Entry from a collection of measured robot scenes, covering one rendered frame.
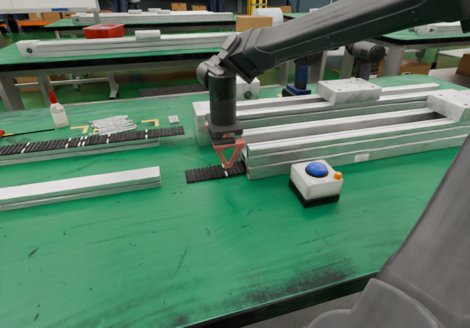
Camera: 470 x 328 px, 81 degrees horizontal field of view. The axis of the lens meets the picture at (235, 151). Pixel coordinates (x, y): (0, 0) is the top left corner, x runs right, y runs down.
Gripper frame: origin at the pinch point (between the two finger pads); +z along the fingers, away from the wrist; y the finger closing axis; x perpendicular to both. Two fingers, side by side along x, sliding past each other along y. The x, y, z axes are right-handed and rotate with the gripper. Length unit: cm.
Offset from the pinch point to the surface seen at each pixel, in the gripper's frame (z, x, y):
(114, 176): 1.6, 24.9, 0.2
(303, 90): -2.3, -36.9, 33.1
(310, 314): 61, -26, -11
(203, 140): 2.7, 2.8, 14.0
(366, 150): 1.7, -36.6, -4.0
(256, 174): 3.1, -6.5, -5.0
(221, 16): -2, -71, 336
